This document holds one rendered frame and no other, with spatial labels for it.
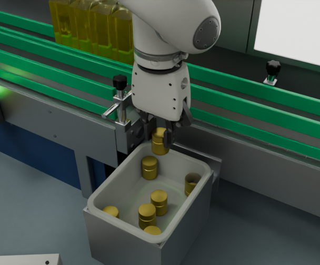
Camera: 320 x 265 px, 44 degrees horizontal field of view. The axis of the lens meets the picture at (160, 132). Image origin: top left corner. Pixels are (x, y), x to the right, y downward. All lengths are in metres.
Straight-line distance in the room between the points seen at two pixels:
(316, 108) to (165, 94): 0.33
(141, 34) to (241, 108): 0.29
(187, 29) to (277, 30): 0.41
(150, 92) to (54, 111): 0.35
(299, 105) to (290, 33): 0.15
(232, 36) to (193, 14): 0.43
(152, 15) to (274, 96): 0.43
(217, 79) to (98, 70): 0.27
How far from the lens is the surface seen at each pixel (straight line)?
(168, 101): 0.66
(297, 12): 0.87
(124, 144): 0.86
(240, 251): 1.02
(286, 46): 0.90
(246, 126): 0.82
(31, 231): 1.08
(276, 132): 0.81
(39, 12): 1.32
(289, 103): 0.85
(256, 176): 0.87
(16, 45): 1.10
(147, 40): 0.60
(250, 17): 0.90
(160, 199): 0.79
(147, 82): 0.66
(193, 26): 0.52
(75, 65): 0.97
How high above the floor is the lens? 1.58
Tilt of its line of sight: 39 degrees down
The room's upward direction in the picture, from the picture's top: straight up
